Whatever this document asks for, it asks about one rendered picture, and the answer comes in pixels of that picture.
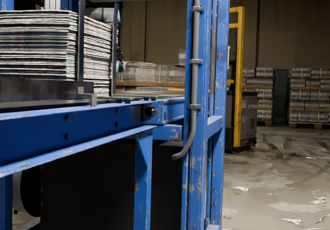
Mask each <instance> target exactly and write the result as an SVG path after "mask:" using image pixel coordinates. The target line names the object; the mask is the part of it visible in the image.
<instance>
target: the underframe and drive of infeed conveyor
mask: <svg viewBox="0 0 330 230"><path fill-rule="evenodd" d="M78 98H90V106H91V107H96V106H97V94H94V82H93V81H67V80H41V79H14V78H0V103H7V102H24V101H41V100H59V99H78ZM153 129H155V128H151V129H148V130H145V131H142V132H140V133H136V134H135V135H136V138H137V142H138V145H139V148H140V150H141V153H142V156H143V159H144V162H145V165H146V167H148V140H149V131H150V130H153Z"/></svg>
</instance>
